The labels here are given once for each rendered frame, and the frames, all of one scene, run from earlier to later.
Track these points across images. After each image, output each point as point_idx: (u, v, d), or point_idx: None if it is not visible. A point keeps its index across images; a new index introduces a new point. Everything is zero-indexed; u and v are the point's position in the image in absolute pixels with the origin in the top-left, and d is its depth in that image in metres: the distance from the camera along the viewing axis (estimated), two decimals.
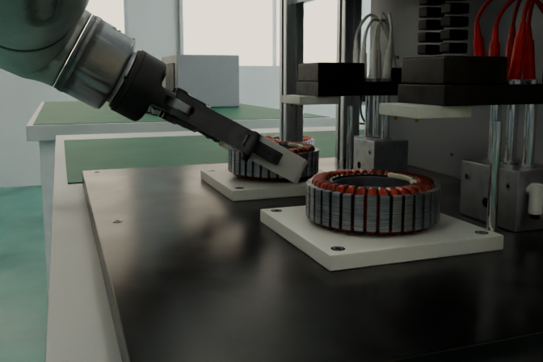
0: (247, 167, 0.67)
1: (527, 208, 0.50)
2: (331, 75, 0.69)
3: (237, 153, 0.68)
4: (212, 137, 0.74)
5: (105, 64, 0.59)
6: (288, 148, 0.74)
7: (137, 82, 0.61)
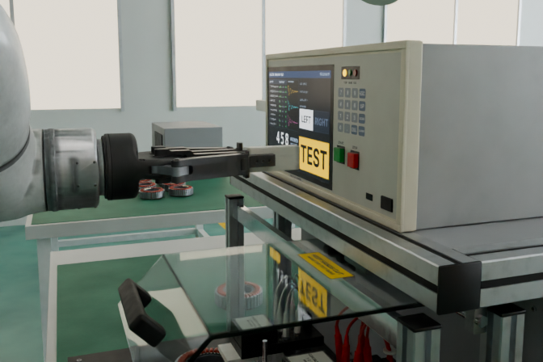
0: None
1: None
2: (251, 343, 0.94)
3: None
4: (232, 153, 0.69)
5: None
6: (222, 358, 0.97)
7: None
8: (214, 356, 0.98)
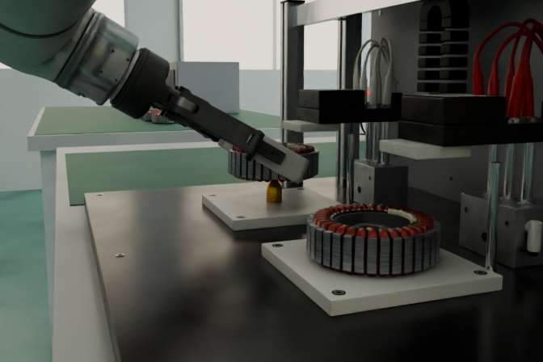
0: (248, 170, 0.67)
1: (525, 244, 0.51)
2: (332, 103, 0.70)
3: (237, 155, 0.68)
4: None
5: None
6: (288, 149, 0.74)
7: None
8: None
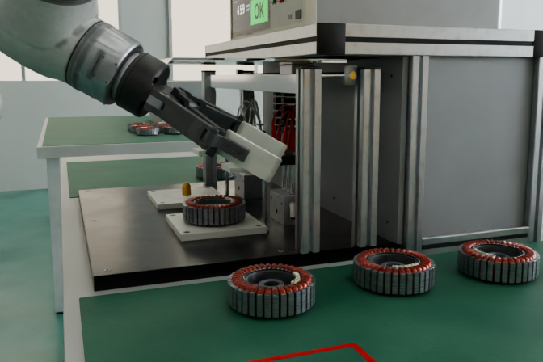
0: (233, 301, 0.71)
1: (290, 213, 1.05)
2: None
3: (228, 284, 0.72)
4: (218, 128, 0.65)
5: None
6: (292, 276, 0.75)
7: None
8: (284, 274, 0.76)
